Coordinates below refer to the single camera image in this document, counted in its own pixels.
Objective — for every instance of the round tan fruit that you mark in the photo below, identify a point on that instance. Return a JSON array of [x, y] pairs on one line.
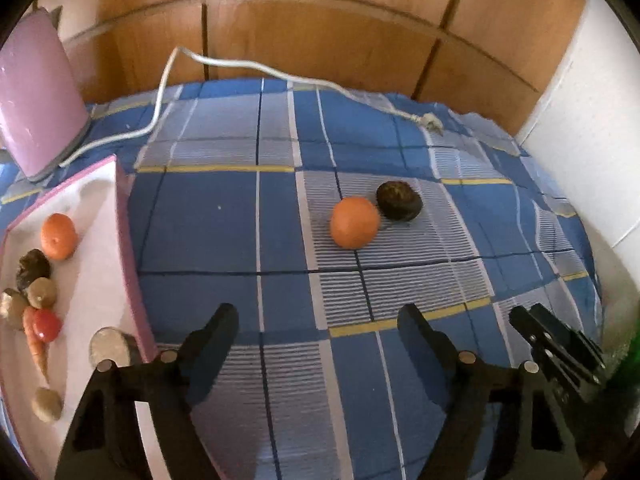
[[42, 293]]

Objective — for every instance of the small dark brown fruit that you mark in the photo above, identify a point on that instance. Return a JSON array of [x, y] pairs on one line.
[[399, 201]]

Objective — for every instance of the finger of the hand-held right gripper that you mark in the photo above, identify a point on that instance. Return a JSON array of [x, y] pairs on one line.
[[550, 355], [570, 332]]

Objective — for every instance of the wooden wardrobe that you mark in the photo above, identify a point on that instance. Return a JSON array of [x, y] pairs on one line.
[[325, 25]]

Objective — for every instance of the large dark brown fruit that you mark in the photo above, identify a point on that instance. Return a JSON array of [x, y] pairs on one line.
[[33, 267]]

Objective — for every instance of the pink and white tray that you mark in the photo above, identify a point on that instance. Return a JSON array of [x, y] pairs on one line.
[[95, 240]]

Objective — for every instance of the beige potato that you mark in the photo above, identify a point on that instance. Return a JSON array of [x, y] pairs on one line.
[[47, 404]]

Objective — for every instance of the red tomato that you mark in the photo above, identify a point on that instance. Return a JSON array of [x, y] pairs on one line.
[[47, 325]]

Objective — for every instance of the carrot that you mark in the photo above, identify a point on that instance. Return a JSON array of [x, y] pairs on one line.
[[36, 347]]

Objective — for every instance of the orange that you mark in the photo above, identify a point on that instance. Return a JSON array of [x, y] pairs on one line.
[[58, 236], [355, 222]]

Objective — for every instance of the white power plug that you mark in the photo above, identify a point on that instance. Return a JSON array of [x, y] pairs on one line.
[[431, 123]]

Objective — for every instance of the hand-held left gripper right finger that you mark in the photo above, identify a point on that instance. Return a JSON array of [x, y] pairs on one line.
[[417, 340]]

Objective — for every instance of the grey-brown round fruit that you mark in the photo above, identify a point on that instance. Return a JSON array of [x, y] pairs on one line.
[[12, 308]]

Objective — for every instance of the blue checkered blanket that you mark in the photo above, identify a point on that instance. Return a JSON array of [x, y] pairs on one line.
[[225, 220]]

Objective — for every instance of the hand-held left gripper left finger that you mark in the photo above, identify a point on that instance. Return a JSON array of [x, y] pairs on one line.
[[220, 340]]

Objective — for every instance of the pink electric kettle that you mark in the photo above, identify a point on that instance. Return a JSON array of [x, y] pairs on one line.
[[35, 95]]

